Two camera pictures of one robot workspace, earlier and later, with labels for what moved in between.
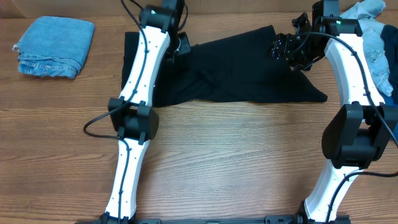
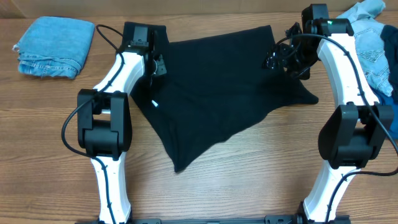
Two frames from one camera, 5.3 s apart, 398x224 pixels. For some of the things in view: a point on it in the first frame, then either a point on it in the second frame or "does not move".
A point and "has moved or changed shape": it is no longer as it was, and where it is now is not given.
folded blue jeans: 55,46 does not move
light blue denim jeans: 371,29 does not move
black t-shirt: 236,67 has moved or changed shape
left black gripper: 183,43 -> 158,66
